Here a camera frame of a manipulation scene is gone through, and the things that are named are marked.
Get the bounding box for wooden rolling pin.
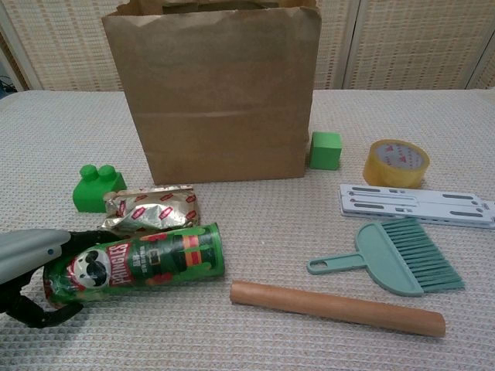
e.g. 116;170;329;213
230;280;447;339

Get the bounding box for yellow packing tape roll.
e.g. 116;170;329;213
363;139;432;189

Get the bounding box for green cube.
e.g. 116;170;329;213
309;131;343;170

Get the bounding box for woven folding screen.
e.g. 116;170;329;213
0;0;495;93

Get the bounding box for gold red snack packet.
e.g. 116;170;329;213
96;184;202;235

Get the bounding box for small green hand brush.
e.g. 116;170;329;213
306;218;466;298

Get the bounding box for brown paper bag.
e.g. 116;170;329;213
101;0;322;186

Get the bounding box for green toy brick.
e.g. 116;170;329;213
71;165;128;213

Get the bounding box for beige waffle tablecloth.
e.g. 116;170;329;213
0;88;495;371

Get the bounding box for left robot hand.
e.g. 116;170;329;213
0;227;114;330

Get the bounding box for green Pringles can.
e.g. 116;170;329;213
42;223;226;310

